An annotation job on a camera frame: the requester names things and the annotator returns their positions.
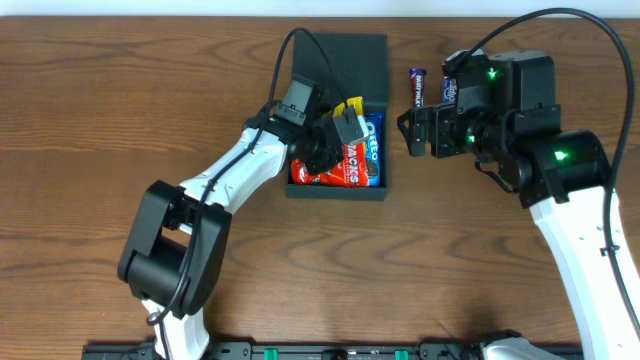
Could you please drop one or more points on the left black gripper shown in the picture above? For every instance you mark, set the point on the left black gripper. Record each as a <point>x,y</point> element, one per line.
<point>326,151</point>

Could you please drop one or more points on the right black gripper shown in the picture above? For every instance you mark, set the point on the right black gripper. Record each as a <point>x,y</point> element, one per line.
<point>441,130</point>

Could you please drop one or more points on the red Hacks candy bag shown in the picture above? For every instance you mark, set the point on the red Hacks candy bag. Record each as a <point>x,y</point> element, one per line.
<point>350,172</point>

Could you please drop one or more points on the blue Oreo cookie pack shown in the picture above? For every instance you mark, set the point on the blue Oreo cookie pack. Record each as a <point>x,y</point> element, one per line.
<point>373,148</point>

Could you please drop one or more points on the purple Dairy Milk bar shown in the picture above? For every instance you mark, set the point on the purple Dairy Milk bar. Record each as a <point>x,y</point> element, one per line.
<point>417,79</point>

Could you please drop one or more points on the yellow Hacks candy bag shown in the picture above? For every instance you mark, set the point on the yellow Hacks candy bag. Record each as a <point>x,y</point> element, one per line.
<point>353,102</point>

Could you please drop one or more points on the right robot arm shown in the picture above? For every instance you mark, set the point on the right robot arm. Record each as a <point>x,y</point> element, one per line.
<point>504,111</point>

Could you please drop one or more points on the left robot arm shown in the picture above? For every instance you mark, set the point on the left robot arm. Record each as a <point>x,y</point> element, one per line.
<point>173,255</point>

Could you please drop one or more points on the blue Eclipse mint pack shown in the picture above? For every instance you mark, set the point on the blue Eclipse mint pack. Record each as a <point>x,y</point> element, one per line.
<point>448,90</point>

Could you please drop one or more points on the dark green open box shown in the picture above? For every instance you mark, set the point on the dark green open box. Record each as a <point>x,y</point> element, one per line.
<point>359,64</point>

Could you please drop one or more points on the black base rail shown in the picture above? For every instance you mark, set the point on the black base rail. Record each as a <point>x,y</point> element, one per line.
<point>247,351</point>

